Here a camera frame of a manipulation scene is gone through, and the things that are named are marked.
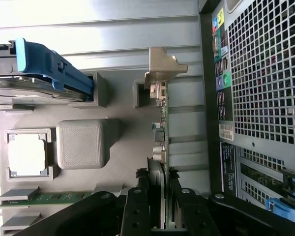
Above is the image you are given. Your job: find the open grey PC case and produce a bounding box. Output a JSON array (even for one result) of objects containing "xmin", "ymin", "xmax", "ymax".
[{"xmin": 199, "ymin": 0, "xmax": 295, "ymax": 236}]

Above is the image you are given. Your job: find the grey plastic parts rack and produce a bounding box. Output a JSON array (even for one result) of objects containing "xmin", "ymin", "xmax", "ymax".
[{"xmin": 0, "ymin": 71, "xmax": 168, "ymax": 236}]

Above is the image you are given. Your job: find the hard disk with blue caddy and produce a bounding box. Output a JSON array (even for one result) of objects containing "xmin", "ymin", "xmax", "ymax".
[{"xmin": 0, "ymin": 38, "xmax": 94, "ymax": 106}]

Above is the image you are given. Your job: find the blue case latch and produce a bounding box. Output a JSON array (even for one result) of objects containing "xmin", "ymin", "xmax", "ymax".
[{"xmin": 265, "ymin": 198, "xmax": 295, "ymax": 218}]

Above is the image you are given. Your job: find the green RAM stick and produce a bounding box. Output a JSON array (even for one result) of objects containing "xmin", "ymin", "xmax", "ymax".
[{"xmin": 0, "ymin": 191, "xmax": 94, "ymax": 206}]

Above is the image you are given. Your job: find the silver CPU chip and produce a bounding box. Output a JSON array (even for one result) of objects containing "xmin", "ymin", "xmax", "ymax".
[{"xmin": 7, "ymin": 134, "xmax": 48, "ymax": 177}]

